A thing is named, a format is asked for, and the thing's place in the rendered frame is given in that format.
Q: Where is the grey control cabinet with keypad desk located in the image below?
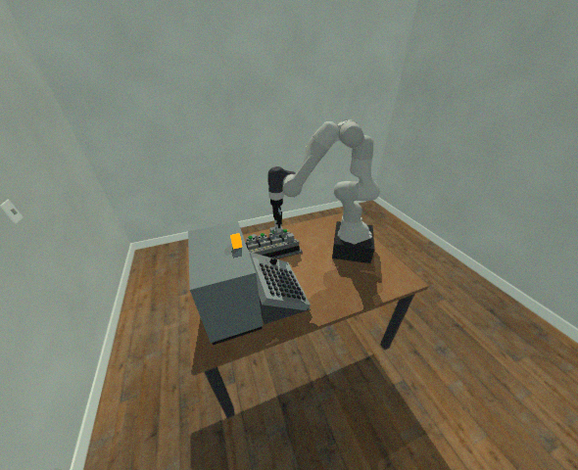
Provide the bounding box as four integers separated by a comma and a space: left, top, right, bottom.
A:
188, 222, 311, 345

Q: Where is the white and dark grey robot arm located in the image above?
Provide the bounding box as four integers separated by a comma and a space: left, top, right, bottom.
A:
267, 119, 380, 245

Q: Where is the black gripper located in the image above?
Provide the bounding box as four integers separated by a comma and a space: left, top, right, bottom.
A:
270, 198, 283, 233

